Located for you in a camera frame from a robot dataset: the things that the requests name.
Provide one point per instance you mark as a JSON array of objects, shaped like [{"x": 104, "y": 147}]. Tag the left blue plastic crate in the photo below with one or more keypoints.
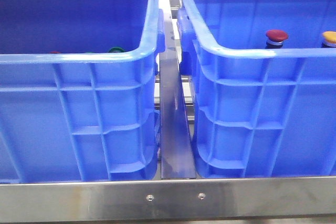
[{"x": 84, "y": 114}]

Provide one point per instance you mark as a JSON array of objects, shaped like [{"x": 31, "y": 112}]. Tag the blue plastic crate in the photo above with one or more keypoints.
[
  {"x": 84, "y": 114},
  {"x": 261, "y": 112}
]

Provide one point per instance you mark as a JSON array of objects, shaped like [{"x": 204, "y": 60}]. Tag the steel front rack rail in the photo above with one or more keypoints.
[{"x": 186, "y": 199}]

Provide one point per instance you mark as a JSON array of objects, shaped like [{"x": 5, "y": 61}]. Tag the yellow mushroom push button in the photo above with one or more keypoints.
[{"x": 329, "y": 39}]

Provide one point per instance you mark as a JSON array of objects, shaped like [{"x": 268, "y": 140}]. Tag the red mushroom push button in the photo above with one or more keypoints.
[{"x": 275, "y": 38}]

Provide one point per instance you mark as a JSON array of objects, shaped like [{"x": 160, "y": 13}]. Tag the green mushroom push button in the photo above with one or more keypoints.
[{"x": 116, "y": 50}]

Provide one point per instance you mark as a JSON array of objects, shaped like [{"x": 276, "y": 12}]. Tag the steel centre divider bar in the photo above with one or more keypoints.
[{"x": 177, "y": 160}]

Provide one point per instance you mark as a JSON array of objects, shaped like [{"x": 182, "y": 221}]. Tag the right blue plastic crate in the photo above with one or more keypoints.
[{"x": 261, "y": 112}]

